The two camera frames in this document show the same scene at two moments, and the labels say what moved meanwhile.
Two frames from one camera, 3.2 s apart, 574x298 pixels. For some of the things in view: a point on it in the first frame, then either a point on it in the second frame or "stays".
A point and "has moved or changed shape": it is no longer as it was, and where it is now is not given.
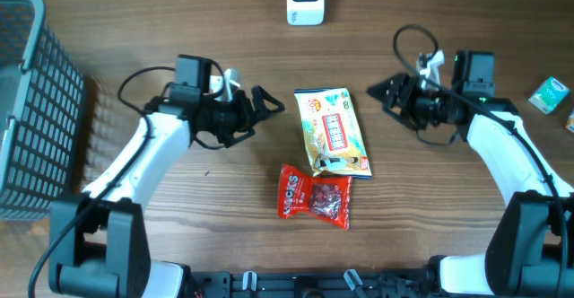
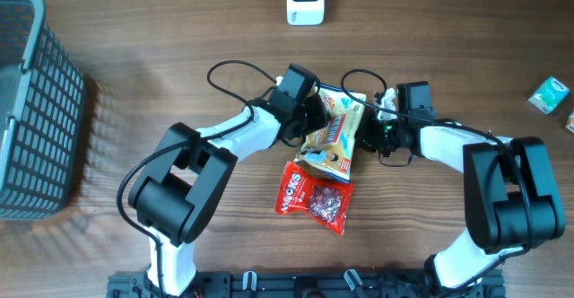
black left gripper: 247,118 → 322,119
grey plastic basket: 42,102 stays
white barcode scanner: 305,0 stays
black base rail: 412,283 stays
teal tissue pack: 549,95 stays
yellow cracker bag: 334,139 has moved or changed shape
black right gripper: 402,82 → 363,133
